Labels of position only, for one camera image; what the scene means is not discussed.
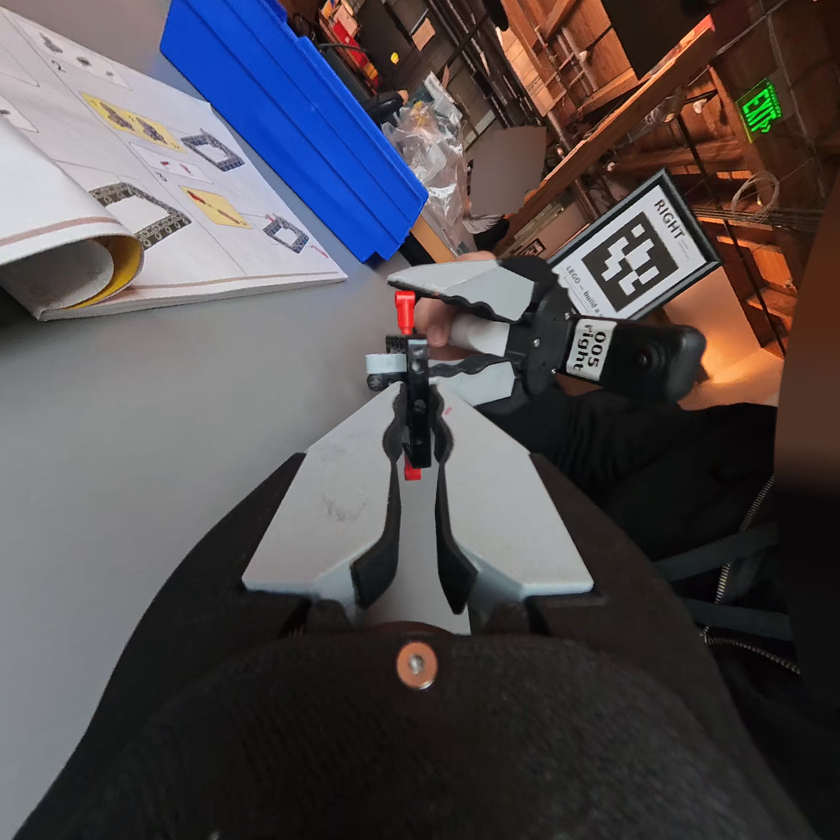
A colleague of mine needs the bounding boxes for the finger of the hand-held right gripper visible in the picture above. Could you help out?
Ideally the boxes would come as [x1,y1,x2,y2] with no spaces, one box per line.
[387,258,547,324]
[425,354,527,408]

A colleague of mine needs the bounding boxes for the black lego frame assembly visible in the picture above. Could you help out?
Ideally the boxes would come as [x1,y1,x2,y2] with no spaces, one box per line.
[364,290,437,483]

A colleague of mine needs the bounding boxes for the clear plastic bags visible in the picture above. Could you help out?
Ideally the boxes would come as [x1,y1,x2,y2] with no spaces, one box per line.
[384,72,475,245]

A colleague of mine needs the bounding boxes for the person's black jacket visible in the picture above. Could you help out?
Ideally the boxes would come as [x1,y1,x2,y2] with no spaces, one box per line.
[646,472,811,840]

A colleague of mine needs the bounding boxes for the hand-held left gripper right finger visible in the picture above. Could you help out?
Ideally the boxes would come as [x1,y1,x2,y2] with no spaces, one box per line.
[430,384,595,614]

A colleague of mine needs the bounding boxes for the lego instruction booklet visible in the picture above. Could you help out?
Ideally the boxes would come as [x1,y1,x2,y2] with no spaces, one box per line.
[0,7,349,322]

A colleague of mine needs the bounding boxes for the person's right forearm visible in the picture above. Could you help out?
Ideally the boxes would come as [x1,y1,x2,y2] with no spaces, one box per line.
[472,387,781,559]

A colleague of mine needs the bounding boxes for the person's right hand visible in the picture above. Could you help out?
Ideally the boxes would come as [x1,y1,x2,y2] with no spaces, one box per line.
[417,295,462,349]

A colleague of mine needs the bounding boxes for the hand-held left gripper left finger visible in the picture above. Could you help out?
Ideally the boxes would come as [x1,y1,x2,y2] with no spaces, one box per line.
[241,384,403,608]

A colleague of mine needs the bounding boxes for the blue plastic bin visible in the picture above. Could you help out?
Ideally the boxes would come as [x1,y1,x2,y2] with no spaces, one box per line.
[159,0,431,265]

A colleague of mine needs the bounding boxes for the green exit sign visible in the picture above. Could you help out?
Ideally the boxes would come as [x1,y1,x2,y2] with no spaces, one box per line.
[735,77,785,142]

